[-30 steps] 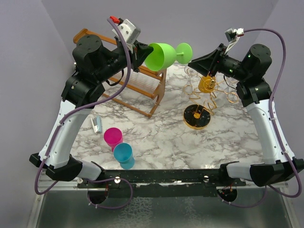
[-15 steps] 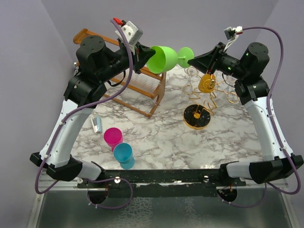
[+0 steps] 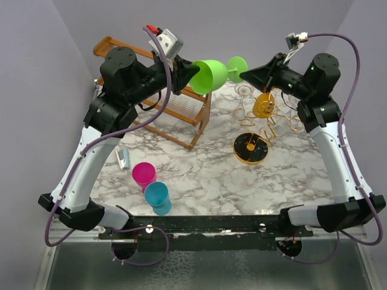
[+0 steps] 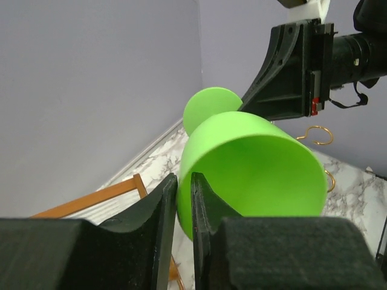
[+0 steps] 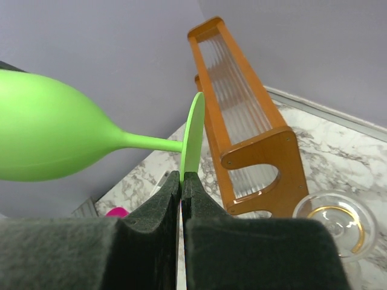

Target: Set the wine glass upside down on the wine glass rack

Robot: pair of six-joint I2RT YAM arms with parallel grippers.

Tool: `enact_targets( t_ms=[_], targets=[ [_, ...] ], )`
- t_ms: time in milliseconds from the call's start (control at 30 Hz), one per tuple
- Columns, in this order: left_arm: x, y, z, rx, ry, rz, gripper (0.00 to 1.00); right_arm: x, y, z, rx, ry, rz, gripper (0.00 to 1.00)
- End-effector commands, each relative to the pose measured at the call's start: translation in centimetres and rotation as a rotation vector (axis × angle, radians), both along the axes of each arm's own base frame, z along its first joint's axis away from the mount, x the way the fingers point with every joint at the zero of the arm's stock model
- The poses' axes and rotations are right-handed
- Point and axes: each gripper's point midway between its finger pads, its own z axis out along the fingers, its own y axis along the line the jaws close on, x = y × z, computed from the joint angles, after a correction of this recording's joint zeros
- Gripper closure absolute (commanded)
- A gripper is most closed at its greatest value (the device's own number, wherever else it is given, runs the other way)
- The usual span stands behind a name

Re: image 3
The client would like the pink plastic wine glass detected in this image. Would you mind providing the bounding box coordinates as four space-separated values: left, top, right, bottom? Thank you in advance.
132 162 157 193

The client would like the green plastic wine glass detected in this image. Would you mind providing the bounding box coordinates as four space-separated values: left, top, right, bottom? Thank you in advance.
189 56 248 95

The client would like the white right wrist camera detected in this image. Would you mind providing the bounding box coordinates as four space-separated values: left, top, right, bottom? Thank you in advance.
284 32 308 64

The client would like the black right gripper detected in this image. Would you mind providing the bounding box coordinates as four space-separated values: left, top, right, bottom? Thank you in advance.
241 52 313 100

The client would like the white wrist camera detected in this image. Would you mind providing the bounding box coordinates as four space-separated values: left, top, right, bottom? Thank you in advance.
148 29 183 66
284 32 308 64

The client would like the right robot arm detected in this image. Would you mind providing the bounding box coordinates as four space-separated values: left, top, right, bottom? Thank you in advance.
240 53 386 236

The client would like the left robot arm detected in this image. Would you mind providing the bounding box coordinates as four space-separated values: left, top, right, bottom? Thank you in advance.
38 47 200 239

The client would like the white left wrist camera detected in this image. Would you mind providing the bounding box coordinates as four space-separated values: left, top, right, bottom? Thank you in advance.
148 29 183 66

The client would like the yellow plastic wine glass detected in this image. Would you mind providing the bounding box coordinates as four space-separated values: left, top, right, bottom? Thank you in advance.
252 93 275 118

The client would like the clear wine glass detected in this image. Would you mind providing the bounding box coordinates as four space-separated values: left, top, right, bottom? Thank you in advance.
281 92 301 122
231 83 254 125

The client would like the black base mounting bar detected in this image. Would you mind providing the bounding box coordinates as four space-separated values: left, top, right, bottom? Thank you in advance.
99 214 313 251

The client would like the gold wire wine glass rack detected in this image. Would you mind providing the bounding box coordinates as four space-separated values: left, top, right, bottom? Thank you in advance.
232 88 304 166

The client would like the blue plastic wine glass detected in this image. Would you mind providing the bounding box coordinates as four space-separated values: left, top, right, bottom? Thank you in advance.
144 181 172 216

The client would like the wooden two-tier shelf rack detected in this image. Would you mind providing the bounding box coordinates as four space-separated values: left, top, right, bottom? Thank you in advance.
93 36 212 150

